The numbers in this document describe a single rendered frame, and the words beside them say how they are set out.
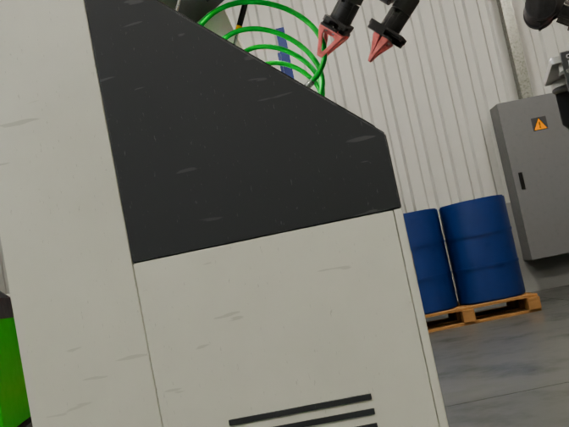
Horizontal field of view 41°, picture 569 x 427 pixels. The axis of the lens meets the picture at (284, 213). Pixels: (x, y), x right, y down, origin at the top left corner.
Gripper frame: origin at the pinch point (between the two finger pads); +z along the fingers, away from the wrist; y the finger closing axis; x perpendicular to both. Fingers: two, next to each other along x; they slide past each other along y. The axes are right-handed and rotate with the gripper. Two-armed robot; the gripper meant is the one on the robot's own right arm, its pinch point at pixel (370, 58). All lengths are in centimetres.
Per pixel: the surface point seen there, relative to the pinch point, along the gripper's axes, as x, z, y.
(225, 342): 57, 67, -24
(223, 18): -13, 12, 52
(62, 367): 65, 91, 1
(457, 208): -467, 48, 9
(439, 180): -646, 42, 62
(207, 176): 56, 41, -1
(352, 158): 48, 21, -24
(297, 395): 53, 68, -42
